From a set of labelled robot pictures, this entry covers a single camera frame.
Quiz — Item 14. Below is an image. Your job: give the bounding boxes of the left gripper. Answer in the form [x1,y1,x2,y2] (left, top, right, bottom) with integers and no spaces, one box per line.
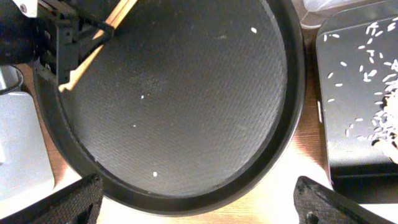
[1,1,114,86]

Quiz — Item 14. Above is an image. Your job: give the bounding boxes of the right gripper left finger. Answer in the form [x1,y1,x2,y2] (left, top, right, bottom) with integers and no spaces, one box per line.
[1,174,103,224]

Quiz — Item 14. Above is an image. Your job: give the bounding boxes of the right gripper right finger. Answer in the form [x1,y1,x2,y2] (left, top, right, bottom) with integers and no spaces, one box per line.
[294,176,392,224]

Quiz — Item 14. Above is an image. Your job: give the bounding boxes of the wooden chopstick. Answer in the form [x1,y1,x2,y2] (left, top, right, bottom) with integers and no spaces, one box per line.
[67,0,139,91]
[58,0,131,93]

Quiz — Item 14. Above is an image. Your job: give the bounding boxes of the food scraps with rice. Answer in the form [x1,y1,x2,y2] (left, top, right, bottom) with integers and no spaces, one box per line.
[323,17,398,164]

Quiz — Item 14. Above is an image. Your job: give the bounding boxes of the clear plastic waste bin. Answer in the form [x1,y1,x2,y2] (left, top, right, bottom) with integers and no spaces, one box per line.
[292,0,380,30]

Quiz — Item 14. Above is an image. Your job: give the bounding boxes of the round black serving tray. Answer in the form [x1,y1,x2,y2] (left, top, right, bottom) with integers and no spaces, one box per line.
[34,0,306,216]

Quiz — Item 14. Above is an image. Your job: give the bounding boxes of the black rectangular tray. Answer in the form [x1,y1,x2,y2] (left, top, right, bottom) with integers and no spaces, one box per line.
[315,1,397,204]

